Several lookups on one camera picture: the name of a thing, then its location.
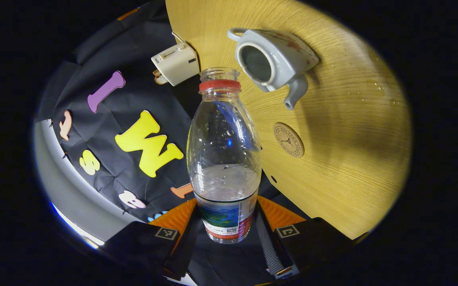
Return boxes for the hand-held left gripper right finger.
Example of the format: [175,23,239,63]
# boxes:
[255,195,353,278]

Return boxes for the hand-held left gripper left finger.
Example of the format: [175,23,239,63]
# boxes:
[102,198,202,280]

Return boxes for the clear plastic water bottle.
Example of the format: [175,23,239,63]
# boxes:
[186,68,262,244]

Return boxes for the round wooden coaster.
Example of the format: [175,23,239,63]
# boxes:
[273,122,305,158]

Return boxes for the white ceramic teacup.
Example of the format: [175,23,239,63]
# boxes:
[227,27,320,110]

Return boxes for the white toaster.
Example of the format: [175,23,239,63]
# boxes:
[151,42,200,87]

